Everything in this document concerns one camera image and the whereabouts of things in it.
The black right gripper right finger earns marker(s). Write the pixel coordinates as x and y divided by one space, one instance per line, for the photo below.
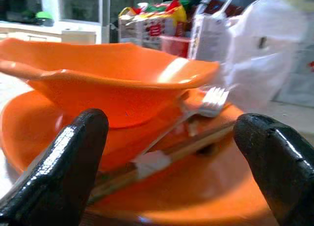
282 167

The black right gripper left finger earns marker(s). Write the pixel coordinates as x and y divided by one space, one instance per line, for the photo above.
56 167

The orange square-rimmed bowl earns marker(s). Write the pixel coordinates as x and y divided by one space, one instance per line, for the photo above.
98 88

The brown wooden chopstick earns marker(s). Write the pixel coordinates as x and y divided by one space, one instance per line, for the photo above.
208 137
196 148

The white box with red label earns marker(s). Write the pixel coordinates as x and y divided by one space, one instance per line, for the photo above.
299 81

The orange plate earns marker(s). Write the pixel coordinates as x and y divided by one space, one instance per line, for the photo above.
196 186

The silver metal fork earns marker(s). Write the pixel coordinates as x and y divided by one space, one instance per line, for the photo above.
213 103

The white paper chopstick band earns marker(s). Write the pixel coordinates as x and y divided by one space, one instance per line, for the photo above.
152 163

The white plastic bag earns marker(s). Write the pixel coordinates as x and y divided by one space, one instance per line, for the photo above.
257 64

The white low cabinet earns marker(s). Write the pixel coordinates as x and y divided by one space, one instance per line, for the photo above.
49 32

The green cap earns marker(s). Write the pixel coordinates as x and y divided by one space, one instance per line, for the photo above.
44 17

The white printed carton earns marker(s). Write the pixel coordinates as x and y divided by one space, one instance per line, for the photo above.
208 34

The red plastic container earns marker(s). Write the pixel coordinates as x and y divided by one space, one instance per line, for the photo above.
175 45

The black appliance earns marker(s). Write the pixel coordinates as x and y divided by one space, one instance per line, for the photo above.
19 7

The colourful snack bag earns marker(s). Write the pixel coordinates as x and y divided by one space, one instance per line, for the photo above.
157 17

